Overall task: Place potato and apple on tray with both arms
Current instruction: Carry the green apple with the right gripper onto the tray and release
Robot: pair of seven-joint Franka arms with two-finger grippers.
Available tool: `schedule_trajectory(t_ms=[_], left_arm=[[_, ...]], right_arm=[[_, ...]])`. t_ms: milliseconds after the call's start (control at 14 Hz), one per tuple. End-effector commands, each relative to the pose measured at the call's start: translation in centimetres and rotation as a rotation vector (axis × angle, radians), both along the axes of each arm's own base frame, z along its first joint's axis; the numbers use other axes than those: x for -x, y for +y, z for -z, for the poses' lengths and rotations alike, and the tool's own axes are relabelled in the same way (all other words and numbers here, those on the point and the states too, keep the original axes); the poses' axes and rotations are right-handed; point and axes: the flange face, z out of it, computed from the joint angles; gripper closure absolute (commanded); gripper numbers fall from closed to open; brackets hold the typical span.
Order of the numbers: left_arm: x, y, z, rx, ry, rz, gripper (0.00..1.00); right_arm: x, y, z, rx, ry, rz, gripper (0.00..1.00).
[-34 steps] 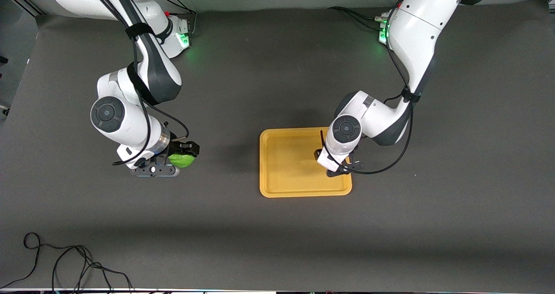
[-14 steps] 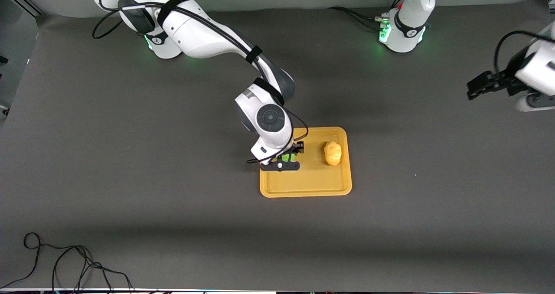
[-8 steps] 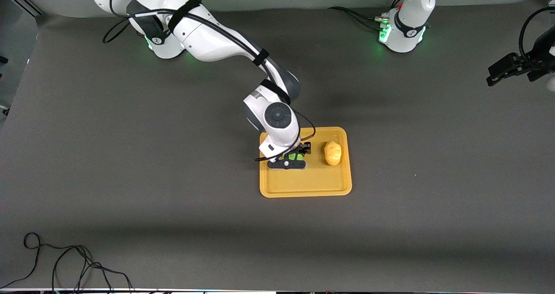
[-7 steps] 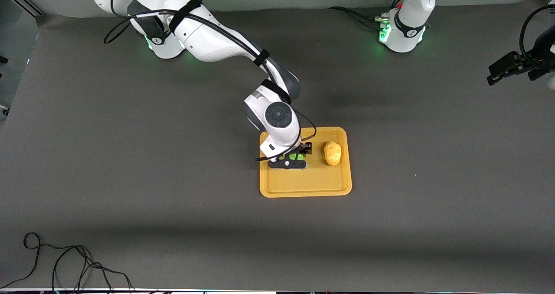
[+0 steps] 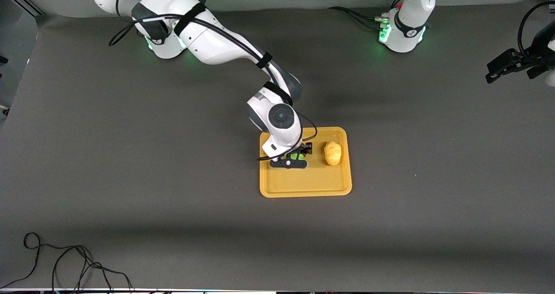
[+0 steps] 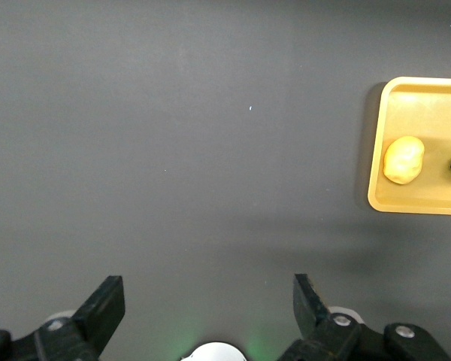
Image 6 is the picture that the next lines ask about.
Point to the yellow plastic tray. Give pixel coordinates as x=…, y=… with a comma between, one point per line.
x=417, y=113

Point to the white round robot part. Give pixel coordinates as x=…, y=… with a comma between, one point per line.
x=216, y=353

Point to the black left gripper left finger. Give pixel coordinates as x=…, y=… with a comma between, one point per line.
x=99, y=312

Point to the yellow potato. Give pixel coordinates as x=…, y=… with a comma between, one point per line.
x=403, y=159

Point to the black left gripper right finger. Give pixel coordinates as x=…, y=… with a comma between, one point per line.
x=315, y=323

